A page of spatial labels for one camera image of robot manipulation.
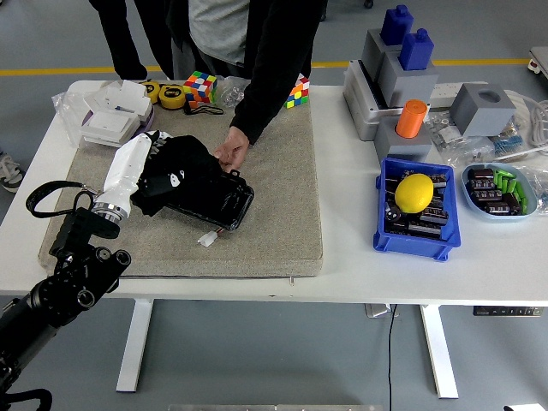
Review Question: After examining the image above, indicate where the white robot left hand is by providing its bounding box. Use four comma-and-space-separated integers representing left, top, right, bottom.
101, 129, 173, 206

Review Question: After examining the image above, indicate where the person's hand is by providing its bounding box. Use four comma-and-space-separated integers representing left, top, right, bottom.
212, 127, 251, 171

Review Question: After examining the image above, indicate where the black rag with white print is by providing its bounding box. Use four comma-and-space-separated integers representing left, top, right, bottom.
130, 134, 223, 217

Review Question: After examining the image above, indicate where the black glossy panel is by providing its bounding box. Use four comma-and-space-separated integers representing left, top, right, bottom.
164, 156, 256, 232

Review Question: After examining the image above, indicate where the black table control panel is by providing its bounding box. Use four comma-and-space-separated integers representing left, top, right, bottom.
472, 305, 544, 318

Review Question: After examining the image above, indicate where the purple bowl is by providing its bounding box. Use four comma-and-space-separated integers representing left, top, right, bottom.
80, 104, 155, 143

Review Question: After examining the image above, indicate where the clear bag of metal parts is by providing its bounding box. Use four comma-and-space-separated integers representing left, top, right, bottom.
213, 75, 252, 108

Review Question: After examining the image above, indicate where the colourful puzzle cube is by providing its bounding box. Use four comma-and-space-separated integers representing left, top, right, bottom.
284, 73, 312, 110
182, 70, 218, 108

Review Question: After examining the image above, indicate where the open white carton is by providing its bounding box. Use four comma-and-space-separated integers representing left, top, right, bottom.
83, 80, 152, 119

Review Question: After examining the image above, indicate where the grey-brown mat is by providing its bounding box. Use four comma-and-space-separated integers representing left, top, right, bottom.
38, 102, 325, 279

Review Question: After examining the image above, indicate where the yellow tape measure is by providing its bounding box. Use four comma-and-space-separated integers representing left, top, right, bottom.
143, 80, 163, 104
158, 83, 188, 110

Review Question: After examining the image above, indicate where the person's shoe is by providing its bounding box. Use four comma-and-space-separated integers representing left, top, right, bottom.
0, 152, 26, 194

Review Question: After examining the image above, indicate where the grey block holding orange cylinder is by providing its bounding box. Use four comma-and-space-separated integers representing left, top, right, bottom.
374, 117, 433, 163

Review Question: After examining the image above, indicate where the grey block holding blue bottle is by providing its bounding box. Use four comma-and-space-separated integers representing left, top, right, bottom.
377, 51, 441, 109
360, 28, 403, 82

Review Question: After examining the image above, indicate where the white table leg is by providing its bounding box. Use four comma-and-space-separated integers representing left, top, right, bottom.
115, 299, 154, 393
419, 304, 460, 400

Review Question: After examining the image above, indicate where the orange cylinder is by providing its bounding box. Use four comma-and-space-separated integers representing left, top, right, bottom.
395, 98, 430, 139

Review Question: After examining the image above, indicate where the yellow lemon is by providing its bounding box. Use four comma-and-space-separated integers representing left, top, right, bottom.
393, 173, 435, 214

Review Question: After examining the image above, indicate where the blue bottle-shaped block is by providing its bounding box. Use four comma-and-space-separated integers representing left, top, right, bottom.
379, 3, 415, 46
398, 27, 436, 72

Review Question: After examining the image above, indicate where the clear bag of small parts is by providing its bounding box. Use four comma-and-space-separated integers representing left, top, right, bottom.
423, 110, 496, 166

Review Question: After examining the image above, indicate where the grey box under table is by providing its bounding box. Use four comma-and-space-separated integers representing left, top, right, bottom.
365, 302, 400, 319

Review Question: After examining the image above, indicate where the blue plastic bin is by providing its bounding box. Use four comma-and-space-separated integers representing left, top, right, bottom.
372, 156, 462, 261

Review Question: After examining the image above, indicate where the light blue bowl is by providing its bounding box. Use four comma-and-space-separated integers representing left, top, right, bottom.
461, 162, 539, 223

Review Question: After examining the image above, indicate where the grey block with round hole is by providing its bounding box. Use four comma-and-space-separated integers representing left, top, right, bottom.
449, 82, 518, 138

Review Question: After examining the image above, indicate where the bundle of blue resistors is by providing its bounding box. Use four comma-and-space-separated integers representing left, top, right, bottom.
491, 130, 526, 158

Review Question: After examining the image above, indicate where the crumpled clear plastic bag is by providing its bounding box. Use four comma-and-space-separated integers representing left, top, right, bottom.
513, 162, 548, 215

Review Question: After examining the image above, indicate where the white square switch box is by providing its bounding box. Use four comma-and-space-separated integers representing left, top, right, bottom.
79, 109, 141, 149

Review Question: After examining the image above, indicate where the black tape measure strap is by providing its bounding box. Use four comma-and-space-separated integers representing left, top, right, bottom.
183, 102, 225, 116

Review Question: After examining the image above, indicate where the white connector plug with wires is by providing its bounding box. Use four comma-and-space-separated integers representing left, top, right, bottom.
196, 228, 223, 248

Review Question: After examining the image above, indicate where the light grey enclosure box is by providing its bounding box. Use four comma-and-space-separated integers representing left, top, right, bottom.
342, 59, 406, 142

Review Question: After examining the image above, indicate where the black hanging cable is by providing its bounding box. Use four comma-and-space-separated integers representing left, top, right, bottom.
386, 303, 397, 411

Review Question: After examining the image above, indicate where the white coiled cable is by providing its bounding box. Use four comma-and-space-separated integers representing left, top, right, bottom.
528, 98, 548, 149

